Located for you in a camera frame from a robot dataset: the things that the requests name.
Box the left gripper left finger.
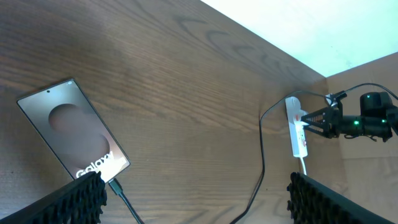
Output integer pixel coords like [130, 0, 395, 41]
[1, 172, 107, 224]

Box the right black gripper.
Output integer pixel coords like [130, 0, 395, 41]
[301, 107, 342, 139]

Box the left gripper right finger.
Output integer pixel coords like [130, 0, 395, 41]
[287, 172, 393, 224]

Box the black USB charging cable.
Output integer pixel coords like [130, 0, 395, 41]
[108, 90, 333, 224]

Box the Galaxy S25 Ultra smartphone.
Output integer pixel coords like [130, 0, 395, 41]
[17, 78, 131, 182]

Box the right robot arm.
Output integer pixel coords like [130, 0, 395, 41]
[301, 91, 397, 142]

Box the white power strip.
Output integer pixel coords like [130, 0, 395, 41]
[287, 109, 308, 158]

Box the white power strip cord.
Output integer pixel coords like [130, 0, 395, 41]
[298, 156, 308, 176]

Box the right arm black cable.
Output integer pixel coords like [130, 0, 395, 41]
[341, 82, 398, 102]

